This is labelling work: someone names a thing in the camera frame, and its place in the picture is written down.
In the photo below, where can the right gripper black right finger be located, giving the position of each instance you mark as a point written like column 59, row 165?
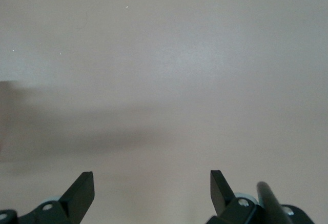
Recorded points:
column 223, row 198

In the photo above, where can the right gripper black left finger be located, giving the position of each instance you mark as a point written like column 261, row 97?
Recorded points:
column 74, row 198

